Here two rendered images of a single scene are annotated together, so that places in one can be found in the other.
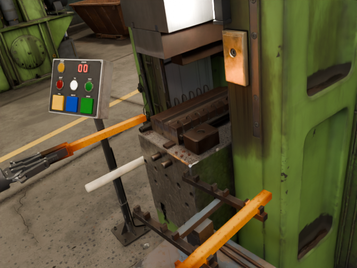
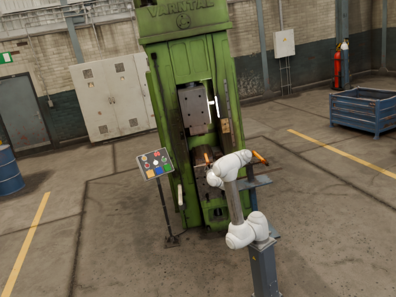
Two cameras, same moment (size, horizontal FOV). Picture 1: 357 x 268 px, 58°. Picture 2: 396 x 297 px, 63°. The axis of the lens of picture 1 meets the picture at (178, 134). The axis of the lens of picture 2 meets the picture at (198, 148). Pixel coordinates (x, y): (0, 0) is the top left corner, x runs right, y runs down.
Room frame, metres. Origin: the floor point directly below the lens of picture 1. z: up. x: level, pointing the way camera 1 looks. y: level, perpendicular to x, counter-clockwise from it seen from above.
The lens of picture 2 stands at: (-0.56, 3.00, 2.32)
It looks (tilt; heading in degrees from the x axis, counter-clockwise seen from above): 19 degrees down; 302
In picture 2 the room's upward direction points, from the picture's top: 10 degrees counter-clockwise
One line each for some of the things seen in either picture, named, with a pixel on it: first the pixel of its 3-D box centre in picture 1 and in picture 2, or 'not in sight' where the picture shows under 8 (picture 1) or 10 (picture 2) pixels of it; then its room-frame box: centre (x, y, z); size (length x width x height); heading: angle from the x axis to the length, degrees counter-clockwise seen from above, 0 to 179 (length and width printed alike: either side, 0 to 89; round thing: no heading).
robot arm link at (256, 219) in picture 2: not in sight; (257, 224); (0.32, 0.89, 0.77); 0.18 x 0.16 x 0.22; 64
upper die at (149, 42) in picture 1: (191, 28); (197, 125); (1.32, -0.12, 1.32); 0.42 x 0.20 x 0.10; 123
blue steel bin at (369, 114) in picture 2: not in sight; (366, 109); (-0.29, -3.84, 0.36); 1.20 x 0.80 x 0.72; 139
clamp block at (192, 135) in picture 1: (202, 139); (218, 155); (1.09, -0.09, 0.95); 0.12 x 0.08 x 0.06; 123
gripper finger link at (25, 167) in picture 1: (31, 167); not in sight; (0.89, 0.48, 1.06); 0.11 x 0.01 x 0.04; 118
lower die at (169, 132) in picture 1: (201, 110); (202, 153); (1.32, -0.12, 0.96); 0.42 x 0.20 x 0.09; 123
